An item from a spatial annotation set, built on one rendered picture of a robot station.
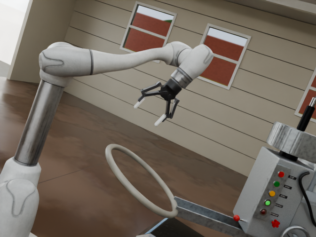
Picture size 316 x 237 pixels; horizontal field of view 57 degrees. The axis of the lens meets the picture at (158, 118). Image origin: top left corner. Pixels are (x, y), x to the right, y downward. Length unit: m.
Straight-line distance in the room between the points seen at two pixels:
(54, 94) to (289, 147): 1.10
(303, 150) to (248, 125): 6.27
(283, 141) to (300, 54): 6.45
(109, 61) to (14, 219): 0.69
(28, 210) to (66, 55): 0.60
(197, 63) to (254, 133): 6.55
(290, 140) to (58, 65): 1.08
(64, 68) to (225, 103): 6.89
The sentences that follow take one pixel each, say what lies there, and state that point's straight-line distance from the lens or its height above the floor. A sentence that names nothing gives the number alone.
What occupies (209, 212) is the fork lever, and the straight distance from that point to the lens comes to 1.69.
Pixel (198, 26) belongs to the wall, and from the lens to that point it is 8.28.
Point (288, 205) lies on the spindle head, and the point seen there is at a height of 1.34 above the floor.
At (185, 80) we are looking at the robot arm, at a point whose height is 1.73.
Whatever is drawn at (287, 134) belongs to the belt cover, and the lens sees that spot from 1.52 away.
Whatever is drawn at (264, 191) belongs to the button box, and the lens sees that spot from 1.52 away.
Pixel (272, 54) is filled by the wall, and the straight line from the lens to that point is 7.89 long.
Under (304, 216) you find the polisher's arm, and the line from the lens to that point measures 1.69.
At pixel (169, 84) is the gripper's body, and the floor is 1.68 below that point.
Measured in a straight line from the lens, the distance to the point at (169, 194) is 1.66.
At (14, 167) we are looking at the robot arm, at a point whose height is 1.13.
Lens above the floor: 1.73
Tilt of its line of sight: 9 degrees down
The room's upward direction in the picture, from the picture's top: 21 degrees clockwise
